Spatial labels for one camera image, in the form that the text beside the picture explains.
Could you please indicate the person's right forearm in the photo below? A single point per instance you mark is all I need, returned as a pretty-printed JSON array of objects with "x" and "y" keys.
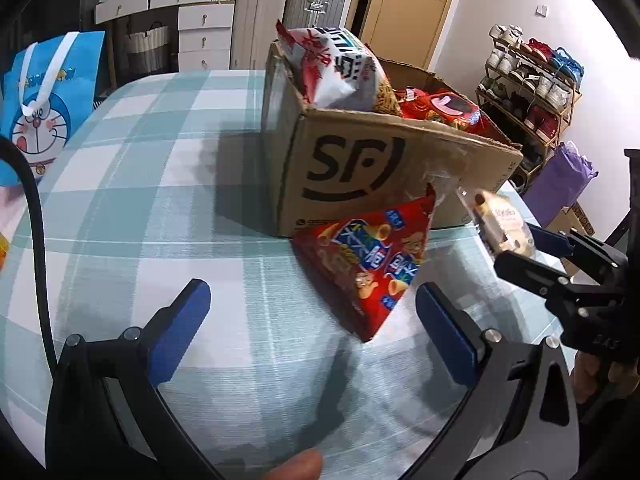
[{"x": 615, "y": 440}]

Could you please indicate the red snack bag blue print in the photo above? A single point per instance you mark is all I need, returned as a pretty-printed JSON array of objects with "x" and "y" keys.
[{"x": 370, "y": 265}]

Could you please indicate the clear pastry packet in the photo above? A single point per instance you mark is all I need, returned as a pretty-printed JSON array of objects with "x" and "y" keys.
[{"x": 505, "y": 225}]

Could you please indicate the blue cartoon gift bag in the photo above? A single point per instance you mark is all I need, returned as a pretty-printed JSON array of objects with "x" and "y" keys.
[{"x": 50, "y": 110}]

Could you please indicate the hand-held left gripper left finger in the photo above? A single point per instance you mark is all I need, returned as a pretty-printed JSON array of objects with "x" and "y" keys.
[{"x": 180, "y": 330}]

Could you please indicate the small cardboard floor box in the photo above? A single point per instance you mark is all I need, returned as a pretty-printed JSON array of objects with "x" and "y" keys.
[{"x": 575, "y": 220}]

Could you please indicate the brown cardboard box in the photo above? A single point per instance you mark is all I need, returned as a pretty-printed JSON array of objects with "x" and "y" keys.
[{"x": 360, "y": 170}]

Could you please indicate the wooden door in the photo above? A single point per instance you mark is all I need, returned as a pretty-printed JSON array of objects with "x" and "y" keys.
[{"x": 405, "y": 15}]

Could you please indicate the white drawer unit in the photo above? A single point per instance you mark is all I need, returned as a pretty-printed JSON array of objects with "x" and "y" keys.
[{"x": 205, "y": 35}]

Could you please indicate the red snack packet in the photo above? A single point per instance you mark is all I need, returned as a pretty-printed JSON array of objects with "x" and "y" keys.
[{"x": 445, "y": 110}]

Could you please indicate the shoe rack with shoes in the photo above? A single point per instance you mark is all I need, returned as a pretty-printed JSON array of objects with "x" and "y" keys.
[{"x": 530, "y": 100}]

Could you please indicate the beige suitcase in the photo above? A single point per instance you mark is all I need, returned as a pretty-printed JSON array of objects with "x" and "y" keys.
[{"x": 260, "y": 20}]

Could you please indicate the person's left hand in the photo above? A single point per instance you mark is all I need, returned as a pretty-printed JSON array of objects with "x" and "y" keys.
[{"x": 295, "y": 467}]

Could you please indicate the silver suitcase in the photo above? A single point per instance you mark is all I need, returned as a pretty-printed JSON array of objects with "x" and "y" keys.
[{"x": 315, "y": 7}]

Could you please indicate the white and red snack bag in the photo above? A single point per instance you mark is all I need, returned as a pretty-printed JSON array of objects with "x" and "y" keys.
[{"x": 330, "y": 65}]

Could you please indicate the woven laundry basket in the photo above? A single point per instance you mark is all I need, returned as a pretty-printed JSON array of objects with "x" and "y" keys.
[{"x": 147, "y": 45}]

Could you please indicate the orange packet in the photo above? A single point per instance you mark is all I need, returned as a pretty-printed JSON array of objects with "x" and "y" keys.
[{"x": 3, "y": 252}]

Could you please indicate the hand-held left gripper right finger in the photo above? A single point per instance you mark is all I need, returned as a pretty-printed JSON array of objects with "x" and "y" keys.
[{"x": 450, "y": 335}]

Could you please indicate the checked teal tablecloth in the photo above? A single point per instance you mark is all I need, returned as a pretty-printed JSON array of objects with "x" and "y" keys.
[{"x": 150, "y": 210}]

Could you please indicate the person's right hand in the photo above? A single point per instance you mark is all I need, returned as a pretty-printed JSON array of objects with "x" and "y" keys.
[{"x": 587, "y": 380}]

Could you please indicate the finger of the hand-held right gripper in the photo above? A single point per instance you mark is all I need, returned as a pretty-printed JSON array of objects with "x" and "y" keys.
[
  {"x": 530, "y": 272},
  {"x": 560, "y": 245}
]

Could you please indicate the purple bag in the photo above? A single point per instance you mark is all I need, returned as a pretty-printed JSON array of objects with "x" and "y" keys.
[{"x": 560, "y": 185}]

